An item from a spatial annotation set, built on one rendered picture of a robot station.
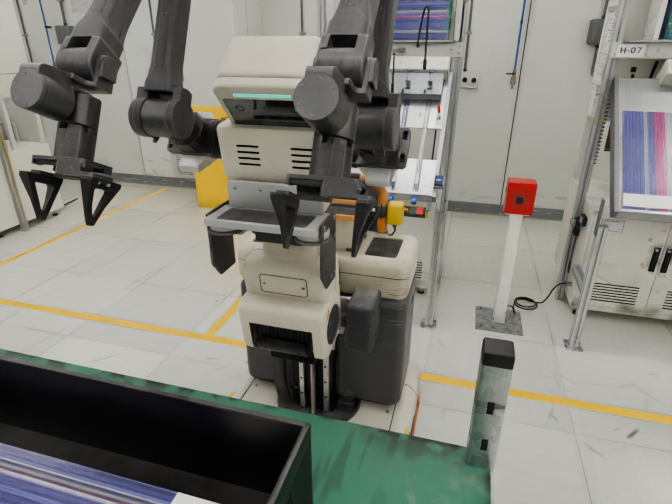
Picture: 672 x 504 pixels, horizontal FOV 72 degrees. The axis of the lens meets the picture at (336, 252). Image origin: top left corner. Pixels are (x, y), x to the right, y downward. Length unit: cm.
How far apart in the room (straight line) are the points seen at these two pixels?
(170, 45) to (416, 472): 87
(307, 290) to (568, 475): 123
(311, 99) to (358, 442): 40
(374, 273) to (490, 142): 296
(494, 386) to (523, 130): 374
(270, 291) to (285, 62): 53
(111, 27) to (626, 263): 248
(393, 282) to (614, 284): 169
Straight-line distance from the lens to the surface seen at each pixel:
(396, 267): 132
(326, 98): 57
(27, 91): 82
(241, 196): 105
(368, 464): 56
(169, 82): 103
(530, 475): 192
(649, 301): 291
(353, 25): 70
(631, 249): 276
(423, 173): 231
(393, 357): 147
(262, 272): 113
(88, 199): 81
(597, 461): 206
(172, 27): 107
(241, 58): 99
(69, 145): 85
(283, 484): 41
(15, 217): 445
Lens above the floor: 137
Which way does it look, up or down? 24 degrees down
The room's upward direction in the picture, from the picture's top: straight up
